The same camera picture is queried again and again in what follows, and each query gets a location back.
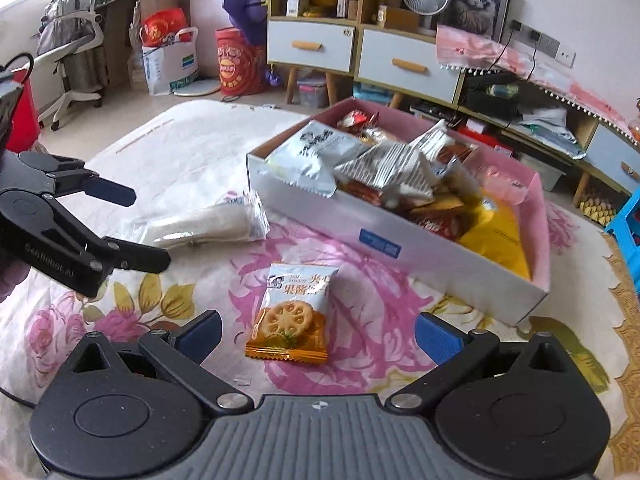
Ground clear rice cracker packet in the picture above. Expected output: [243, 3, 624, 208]
[127, 191, 270, 249]

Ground orange lotus biscuit packet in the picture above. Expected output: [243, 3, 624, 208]
[245, 262, 338, 365]

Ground yellow pastry packet with logo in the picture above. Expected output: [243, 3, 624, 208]
[458, 195, 530, 280]

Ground pink snack packet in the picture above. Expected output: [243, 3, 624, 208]
[476, 165, 527, 206]

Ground white grey printed snack packet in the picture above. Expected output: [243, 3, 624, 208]
[334, 120, 448, 203]

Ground white black-text snack packet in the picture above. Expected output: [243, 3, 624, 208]
[266, 120, 370, 197]

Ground red chip packet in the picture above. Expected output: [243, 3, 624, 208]
[336, 110, 372, 134]

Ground person's left hand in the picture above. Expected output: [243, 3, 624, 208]
[0, 259, 30, 302]

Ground floral tablecloth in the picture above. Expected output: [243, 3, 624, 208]
[1, 101, 639, 479]

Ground white paper shopping bag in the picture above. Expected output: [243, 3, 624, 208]
[139, 8, 198, 96]

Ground pink cardboard box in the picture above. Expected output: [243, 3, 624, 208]
[247, 99, 550, 325]

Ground white office chair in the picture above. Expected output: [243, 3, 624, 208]
[35, 0, 104, 131]

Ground red cylindrical tin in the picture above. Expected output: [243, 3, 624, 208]
[215, 27, 268, 96]

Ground blue plastic stool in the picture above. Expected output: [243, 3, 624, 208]
[605, 193, 640, 294]

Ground purple plush toy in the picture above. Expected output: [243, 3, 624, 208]
[222, 0, 282, 87]

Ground wooden shelf cabinet with drawer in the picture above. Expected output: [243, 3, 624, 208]
[267, 0, 372, 105]

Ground low wooden tv cabinet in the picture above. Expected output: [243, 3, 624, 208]
[355, 25, 639, 195]

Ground pink floral cloth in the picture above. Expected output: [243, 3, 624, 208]
[435, 25, 639, 146]

